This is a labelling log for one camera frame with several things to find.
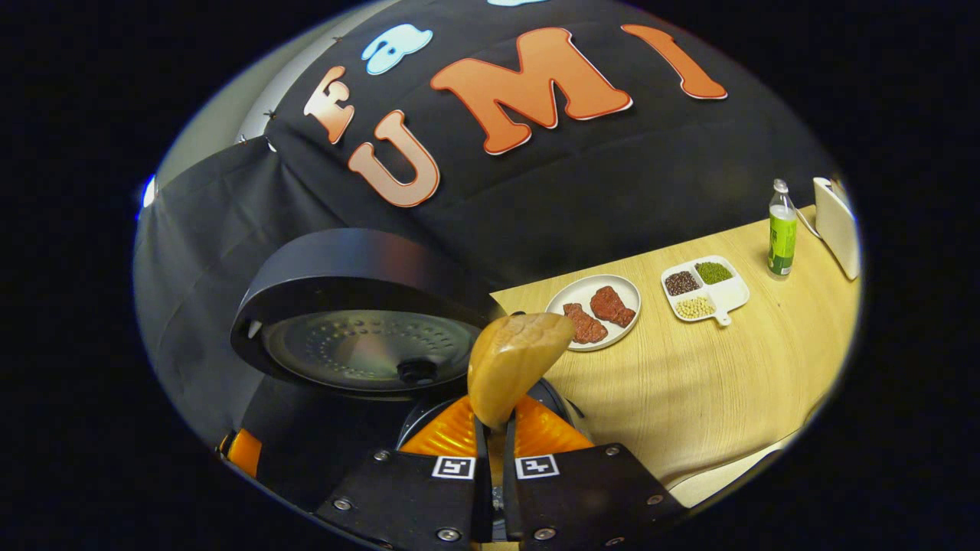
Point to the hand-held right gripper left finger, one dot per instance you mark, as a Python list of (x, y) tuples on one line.
[(413, 493)]

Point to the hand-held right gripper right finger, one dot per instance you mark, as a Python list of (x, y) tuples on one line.
[(582, 493)]

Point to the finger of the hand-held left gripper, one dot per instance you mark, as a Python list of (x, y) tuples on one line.
[(245, 453)]

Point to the wooden spoon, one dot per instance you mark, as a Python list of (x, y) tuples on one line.
[(513, 367)]

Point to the black and silver rice cooker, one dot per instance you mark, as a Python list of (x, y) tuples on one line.
[(344, 268)]

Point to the clear glass container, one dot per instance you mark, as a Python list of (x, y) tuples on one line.
[(712, 486)]

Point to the red meat piece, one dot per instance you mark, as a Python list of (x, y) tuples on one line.
[(612, 306), (586, 325)]

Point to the round white plate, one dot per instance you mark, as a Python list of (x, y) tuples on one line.
[(578, 289)]

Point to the pile of yellow beans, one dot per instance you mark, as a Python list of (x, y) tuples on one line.
[(695, 308)]

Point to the pile of dark beans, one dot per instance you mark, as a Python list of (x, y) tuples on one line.
[(681, 283)]

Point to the white divided dish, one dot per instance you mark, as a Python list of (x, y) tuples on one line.
[(731, 295)]

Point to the pile of green beans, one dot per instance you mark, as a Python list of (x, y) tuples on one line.
[(713, 272)]

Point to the ceiling light strip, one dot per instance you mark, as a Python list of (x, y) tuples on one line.
[(148, 191)]

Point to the black backdrop cloth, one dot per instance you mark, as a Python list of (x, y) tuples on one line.
[(612, 176)]

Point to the green label drink bottle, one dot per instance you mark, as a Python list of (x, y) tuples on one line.
[(782, 237)]

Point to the white toaster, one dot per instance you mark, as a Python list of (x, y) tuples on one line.
[(834, 222)]

